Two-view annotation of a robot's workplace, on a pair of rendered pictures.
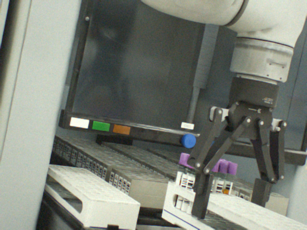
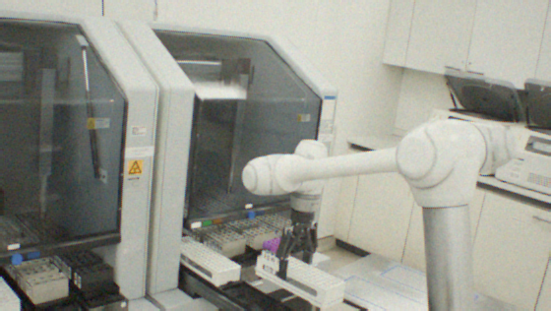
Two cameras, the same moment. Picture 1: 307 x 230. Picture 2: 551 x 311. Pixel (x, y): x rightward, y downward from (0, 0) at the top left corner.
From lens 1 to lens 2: 92 cm
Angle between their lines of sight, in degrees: 22
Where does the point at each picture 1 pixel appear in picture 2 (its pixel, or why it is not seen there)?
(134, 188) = (224, 248)
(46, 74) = (174, 203)
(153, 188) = (234, 244)
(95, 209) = (220, 277)
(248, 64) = (302, 207)
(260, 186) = (307, 255)
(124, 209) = (233, 272)
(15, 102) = (161, 222)
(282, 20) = (317, 185)
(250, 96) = (303, 220)
